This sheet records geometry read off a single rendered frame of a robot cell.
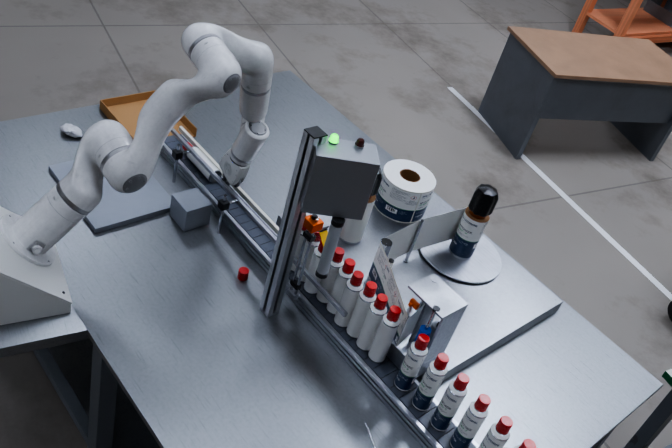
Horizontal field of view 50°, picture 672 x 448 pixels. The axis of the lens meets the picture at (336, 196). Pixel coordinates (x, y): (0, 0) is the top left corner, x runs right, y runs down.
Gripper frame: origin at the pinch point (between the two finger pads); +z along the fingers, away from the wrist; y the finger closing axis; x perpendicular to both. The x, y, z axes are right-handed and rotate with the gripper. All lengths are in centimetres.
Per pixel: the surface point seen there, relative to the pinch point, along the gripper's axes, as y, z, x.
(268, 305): 50, -12, -17
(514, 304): 86, -26, 59
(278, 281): 47, -23, -16
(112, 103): -62, 32, -8
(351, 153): 36, -71, -9
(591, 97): -12, 51, 318
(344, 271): 54, -33, -1
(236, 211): 11.5, 1.2, -1.6
